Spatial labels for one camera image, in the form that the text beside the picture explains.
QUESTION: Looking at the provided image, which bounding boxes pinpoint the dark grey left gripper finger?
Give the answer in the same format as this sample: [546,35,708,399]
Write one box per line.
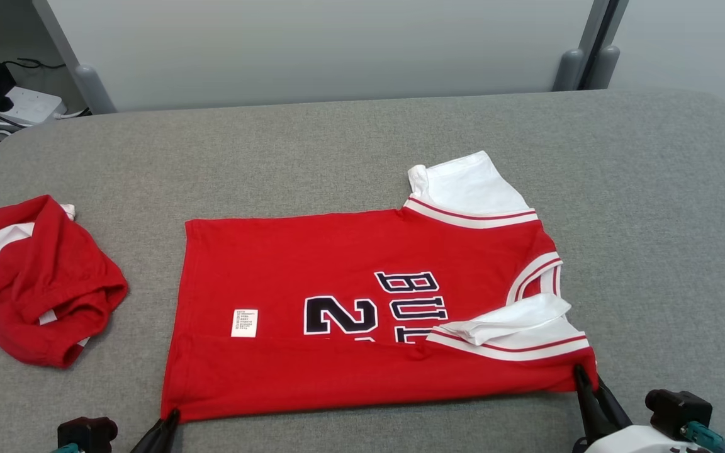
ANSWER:
[162,409,181,453]
[128,418,172,453]

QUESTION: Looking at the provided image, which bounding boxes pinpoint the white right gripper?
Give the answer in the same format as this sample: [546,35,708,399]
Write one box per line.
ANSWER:
[573,364,709,453]

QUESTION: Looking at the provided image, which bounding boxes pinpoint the red shorts white side stripe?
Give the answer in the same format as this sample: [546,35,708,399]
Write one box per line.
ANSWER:
[0,194,130,369]

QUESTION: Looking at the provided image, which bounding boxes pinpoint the red basketball jersey white sleeves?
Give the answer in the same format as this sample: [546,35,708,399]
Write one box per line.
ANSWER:
[160,150,600,424]

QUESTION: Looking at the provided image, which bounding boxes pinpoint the grey partition foot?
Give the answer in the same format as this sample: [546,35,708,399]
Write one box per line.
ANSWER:
[588,45,622,90]
[72,63,118,115]
[553,48,588,92]

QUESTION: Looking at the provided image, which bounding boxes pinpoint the white power strip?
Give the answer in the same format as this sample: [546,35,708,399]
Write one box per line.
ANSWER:
[0,83,69,126]

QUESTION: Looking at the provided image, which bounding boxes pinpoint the narrow white partition panel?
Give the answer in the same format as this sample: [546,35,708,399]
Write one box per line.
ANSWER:
[589,0,725,106]

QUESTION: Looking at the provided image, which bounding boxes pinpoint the wide white partition panel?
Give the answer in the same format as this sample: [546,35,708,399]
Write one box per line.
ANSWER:
[32,0,610,115]

